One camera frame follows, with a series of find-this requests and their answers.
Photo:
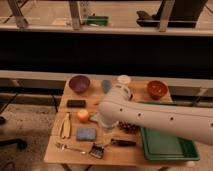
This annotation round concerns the black eraser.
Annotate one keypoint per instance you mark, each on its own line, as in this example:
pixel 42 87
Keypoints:
pixel 76 103

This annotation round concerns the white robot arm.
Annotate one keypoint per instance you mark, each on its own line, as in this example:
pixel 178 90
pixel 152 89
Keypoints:
pixel 191 123

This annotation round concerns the blue plastic cup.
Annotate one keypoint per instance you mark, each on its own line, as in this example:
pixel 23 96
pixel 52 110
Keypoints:
pixel 106 85

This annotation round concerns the white cup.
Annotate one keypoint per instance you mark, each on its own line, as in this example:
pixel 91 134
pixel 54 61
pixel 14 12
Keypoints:
pixel 124 79

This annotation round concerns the purple bowl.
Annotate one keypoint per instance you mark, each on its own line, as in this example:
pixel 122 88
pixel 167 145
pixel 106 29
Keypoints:
pixel 79 83

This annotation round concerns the grey blue cloth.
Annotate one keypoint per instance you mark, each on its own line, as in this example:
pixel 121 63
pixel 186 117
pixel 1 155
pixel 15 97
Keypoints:
pixel 94 118

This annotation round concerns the orange fruit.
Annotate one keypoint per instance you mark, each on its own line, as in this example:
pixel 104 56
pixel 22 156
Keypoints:
pixel 83 115

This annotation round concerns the bunch of dark grapes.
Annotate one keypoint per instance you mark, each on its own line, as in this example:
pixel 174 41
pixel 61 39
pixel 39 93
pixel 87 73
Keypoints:
pixel 128 128

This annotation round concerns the orange bowl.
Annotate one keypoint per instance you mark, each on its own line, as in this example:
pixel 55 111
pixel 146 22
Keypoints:
pixel 156 89

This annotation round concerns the blue sponge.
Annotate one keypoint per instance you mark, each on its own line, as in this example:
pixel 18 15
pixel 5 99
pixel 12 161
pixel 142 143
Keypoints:
pixel 86 134

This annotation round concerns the green box in background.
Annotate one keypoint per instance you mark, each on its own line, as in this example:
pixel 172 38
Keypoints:
pixel 97 20

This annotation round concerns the metal fork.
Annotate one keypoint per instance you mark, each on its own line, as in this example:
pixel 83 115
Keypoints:
pixel 64 146

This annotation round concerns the green tray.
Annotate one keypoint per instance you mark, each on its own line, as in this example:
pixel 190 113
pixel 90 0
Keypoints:
pixel 159 146

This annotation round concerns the black office chair base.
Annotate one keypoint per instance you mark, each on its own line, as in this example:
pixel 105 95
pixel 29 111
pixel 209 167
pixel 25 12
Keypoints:
pixel 20 143

